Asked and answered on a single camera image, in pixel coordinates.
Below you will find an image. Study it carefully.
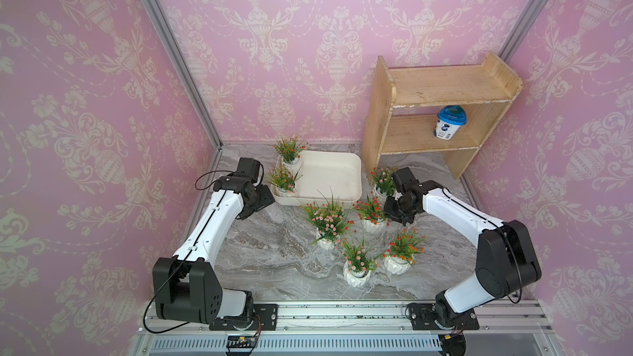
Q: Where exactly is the orange flower plant white pot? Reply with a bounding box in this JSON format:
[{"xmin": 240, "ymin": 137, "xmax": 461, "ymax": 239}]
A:
[{"xmin": 274, "ymin": 136, "xmax": 309, "ymax": 171}]

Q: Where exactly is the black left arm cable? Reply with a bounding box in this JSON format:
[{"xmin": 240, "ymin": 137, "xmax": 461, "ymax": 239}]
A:
[{"xmin": 142, "ymin": 170, "xmax": 236, "ymax": 335}]

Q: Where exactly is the pink flower plant back right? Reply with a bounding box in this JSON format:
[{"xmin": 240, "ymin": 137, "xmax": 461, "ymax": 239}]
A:
[{"xmin": 369, "ymin": 166, "xmax": 397, "ymax": 199}]

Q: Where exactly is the wooden two-tier shelf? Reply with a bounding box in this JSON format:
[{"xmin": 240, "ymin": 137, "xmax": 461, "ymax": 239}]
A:
[{"xmin": 361, "ymin": 52, "xmax": 524, "ymax": 178}]

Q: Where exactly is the pink flower plant front centre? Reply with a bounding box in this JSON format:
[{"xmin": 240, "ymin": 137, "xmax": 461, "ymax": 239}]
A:
[{"xmin": 338, "ymin": 239, "xmax": 378, "ymax": 288}]

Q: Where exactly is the blue lid white tub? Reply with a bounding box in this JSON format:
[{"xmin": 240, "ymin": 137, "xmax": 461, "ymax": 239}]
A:
[{"xmin": 434, "ymin": 105, "xmax": 467, "ymax": 140}]

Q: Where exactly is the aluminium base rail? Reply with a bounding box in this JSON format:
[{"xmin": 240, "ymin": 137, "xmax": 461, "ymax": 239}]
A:
[{"xmin": 128, "ymin": 300, "xmax": 564, "ymax": 355}]

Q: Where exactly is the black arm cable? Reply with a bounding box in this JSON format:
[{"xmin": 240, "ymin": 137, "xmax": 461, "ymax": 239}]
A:
[
  {"xmin": 142, "ymin": 170, "xmax": 236, "ymax": 335},
  {"xmin": 442, "ymin": 187, "xmax": 524, "ymax": 305}
]

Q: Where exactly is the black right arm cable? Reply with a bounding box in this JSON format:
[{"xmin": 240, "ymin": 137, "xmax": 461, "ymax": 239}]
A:
[{"xmin": 442, "ymin": 187, "xmax": 524, "ymax": 305}]

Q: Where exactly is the tall pink flower plant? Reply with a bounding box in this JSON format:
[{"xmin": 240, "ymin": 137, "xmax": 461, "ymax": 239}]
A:
[{"xmin": 301, "ymin": 195, "xmax": 354, "ymax": 250}]

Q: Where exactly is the orange flower plant front right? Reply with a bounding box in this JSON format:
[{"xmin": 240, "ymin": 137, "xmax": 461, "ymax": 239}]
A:
[{"xmin": 381, "ymin": 229, "xmax": 425, "ymax": 275}]

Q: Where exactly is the cream plastic storage box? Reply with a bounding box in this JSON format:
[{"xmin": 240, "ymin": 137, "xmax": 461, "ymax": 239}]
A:
[{"xmin": 271, "ymin": 151, "xmax": 363, "ymax": 207}]

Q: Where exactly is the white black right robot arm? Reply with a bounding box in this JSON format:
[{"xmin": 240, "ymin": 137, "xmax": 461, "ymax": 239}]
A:
[{"xmin": 384, "ymin": 181, "xmax": 542, "ymax": 329}]

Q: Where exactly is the red flower plant white pot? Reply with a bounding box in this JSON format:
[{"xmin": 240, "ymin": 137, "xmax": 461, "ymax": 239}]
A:
[{"xmin": 353, "ymin": 194, "xmax": 391, "ymax": 235}]

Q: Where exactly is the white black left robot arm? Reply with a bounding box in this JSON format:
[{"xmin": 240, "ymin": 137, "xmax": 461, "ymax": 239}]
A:
[{"xmin": 149, "ymin": 177, "xmax": 275, "ymax": 330}]

